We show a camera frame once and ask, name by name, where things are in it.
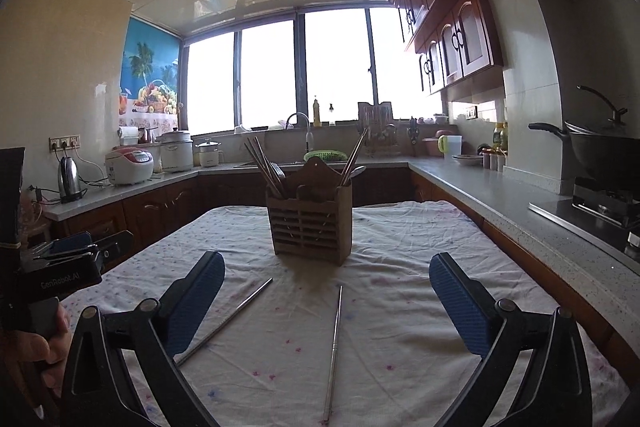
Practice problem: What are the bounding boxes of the white green pitcher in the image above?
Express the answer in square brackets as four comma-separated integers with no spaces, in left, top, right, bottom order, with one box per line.
[437,134,463,158]

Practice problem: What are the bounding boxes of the diagonal dark wooden chopstick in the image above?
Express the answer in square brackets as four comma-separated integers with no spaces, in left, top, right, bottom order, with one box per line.
[245,138,288,199]

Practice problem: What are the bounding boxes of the large white cooker pot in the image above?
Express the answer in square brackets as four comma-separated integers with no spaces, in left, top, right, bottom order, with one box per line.
[160,128,193,172]

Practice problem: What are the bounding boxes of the white plate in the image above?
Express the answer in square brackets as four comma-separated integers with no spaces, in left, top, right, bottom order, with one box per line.
[454,155,483,167]

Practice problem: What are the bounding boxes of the steel electric kettle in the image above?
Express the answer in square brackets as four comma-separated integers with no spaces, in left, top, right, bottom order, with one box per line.
[58,156,84,204]

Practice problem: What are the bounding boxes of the paper towel roll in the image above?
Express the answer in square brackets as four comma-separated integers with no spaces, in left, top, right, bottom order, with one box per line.
[117,126,139,146]

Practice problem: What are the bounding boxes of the gas stove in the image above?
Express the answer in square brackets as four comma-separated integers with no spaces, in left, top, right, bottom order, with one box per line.
[528,178,639,273]

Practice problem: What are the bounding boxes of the white red rice cooker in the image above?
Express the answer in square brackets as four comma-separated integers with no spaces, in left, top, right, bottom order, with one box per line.
[105,146,154,185]

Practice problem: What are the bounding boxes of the yellow oil bottle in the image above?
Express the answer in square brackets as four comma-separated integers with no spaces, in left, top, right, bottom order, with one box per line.
[492,122,508,152]

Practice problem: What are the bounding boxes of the dish drying rack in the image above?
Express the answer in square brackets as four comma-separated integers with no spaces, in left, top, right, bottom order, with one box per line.
[357,102,400,157]

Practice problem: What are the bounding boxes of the person's left hand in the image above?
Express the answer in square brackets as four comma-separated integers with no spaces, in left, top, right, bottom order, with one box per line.
[1,303,73,410]

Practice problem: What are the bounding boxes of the wall power outlet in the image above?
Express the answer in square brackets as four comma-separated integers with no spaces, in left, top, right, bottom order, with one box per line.
[49,134,80,153]

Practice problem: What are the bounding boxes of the dish soap bottle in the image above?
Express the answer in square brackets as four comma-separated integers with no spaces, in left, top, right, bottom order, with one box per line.
[312,98,322,128]

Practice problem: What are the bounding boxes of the wooden upper cabinets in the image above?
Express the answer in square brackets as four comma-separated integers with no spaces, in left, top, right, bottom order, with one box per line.
[390,0,503,102]

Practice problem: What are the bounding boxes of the sink faucet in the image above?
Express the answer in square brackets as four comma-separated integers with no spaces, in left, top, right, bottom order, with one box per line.
[284,112,314,153]

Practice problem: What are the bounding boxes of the wooden utensil holder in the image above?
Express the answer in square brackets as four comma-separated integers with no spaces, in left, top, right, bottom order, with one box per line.
[266,157,352,265]

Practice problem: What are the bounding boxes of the pink basin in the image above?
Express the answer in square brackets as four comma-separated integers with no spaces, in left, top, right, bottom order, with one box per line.
[422,129,452,157]

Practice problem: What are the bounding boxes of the black wok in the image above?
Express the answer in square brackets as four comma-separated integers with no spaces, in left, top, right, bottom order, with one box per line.
[528,121,640,192]

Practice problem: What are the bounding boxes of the metal spoon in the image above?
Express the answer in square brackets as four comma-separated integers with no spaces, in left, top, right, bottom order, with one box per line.
[348,166,367,180]

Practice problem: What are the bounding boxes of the tropical fruit poster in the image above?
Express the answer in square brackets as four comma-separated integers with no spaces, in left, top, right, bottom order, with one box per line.
[118,17,181,117]

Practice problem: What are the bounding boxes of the green colander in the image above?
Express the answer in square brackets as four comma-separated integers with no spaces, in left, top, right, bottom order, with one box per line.
[304,150,348,162]

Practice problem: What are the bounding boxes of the wooden chopstick pair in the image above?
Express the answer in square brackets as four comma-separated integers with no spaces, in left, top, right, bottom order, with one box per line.
[244,139,282,198]
[338,131,368,188]

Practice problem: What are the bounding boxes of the small white slow cooker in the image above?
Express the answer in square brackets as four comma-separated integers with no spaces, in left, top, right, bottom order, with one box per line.
[196,141,222,168]

